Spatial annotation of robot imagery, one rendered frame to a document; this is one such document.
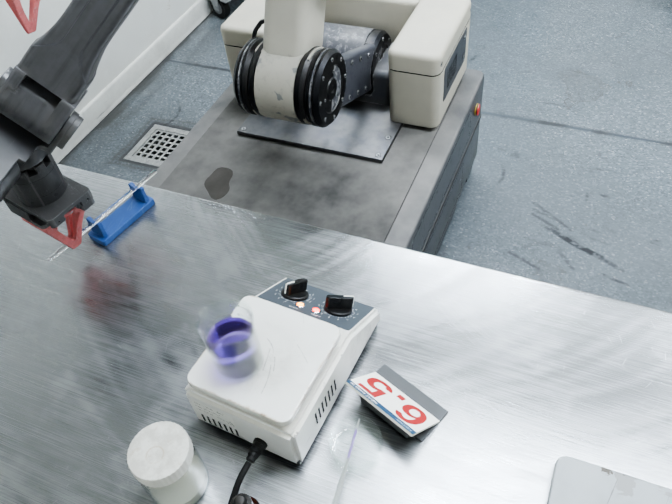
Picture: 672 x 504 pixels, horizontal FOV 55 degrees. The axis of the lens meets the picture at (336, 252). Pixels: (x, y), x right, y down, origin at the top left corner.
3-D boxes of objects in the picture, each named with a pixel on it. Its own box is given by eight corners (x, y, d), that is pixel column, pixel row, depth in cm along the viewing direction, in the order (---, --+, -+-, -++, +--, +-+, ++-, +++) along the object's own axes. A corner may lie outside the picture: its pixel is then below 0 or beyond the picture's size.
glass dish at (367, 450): (388, 468, 65) (388, 459, 63) (335, 479, 64) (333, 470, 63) (376, 419, 68) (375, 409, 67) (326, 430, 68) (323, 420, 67)
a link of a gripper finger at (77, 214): (68, 269, 84) (37, 218, 77) (34, 249, 87) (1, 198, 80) (107, 235, 87) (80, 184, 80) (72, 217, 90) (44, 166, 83)
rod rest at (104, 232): (140, 195, 96) (132, 177, 93) (156, 203, 94) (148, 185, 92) (89, 238, 91) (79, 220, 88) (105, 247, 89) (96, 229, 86)
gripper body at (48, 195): (55, 232, 77) (28, 187, 71) (4, 204, 81) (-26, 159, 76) (96, 199, 80) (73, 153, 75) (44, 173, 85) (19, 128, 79)
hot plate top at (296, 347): (247, 297, 71) (245, 292, 70) (344, 332, 67) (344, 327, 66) (184, 385, 64) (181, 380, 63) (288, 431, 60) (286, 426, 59)
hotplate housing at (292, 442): (287, 289, 81) (277, 247, 75) (382, 322, 77) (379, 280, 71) (185, 439, 69) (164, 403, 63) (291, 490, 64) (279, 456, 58)
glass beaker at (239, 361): (202, 369, 65) (181, 323, 59) (239, 332, 67) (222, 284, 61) (246, 400, 62) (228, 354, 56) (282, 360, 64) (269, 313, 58)
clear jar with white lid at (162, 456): (218, 494, 64) (198, 461, 59) (161, 525, 63) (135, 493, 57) (198, 445, 68) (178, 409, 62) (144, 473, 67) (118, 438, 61)
